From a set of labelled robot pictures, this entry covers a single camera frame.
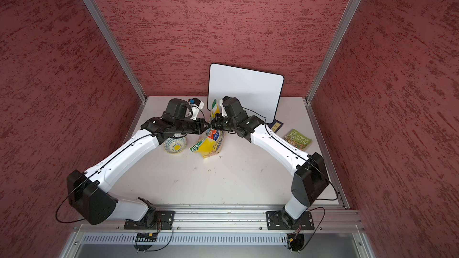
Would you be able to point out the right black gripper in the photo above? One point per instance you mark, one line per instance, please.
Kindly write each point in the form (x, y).
(217, 125)

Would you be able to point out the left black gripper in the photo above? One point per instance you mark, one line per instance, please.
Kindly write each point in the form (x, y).
(199, 129)

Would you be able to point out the yellow oats bag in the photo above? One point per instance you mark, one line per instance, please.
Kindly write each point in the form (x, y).
(210, 142)

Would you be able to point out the patterned breakfast bowl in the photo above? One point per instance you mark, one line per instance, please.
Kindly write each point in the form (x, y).
(175, 145)

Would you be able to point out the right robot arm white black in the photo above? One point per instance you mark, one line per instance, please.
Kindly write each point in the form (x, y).
(309, 173)

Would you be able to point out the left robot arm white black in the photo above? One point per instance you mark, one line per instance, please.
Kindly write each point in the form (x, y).
(88, 191)

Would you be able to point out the dark purple book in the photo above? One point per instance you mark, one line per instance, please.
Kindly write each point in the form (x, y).
(275, 126)

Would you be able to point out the green treehouse book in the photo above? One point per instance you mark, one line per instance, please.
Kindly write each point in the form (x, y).
(297, 139)

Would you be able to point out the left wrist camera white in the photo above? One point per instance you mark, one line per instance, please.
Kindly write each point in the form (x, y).
(196, 108)

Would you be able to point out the white board black frame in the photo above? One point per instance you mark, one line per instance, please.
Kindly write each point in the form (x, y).
(257, 91)

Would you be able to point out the aluminium front rail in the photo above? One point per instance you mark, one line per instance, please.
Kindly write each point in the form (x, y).
(252, 218)

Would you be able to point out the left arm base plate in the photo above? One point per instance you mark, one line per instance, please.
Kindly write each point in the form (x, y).
(153, 220)

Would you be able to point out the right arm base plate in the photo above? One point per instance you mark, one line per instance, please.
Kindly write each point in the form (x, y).
(281, 221)

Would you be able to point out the left corner aluminium post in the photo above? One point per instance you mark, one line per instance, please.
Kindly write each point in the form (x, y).
(109, 37)

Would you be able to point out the corner aluminium post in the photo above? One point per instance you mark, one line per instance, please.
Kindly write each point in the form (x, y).
(109, 37)
(338, 36)

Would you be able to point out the right corner aluminium post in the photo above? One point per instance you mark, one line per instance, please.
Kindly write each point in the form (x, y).
(338, 36)

